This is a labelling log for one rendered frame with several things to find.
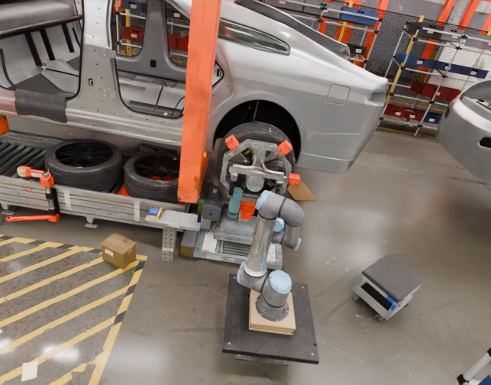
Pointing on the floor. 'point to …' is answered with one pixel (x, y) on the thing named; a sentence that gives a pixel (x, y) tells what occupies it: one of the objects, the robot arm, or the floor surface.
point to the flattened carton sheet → (302, 192)
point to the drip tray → (152, 148)
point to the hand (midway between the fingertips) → (276, 193)
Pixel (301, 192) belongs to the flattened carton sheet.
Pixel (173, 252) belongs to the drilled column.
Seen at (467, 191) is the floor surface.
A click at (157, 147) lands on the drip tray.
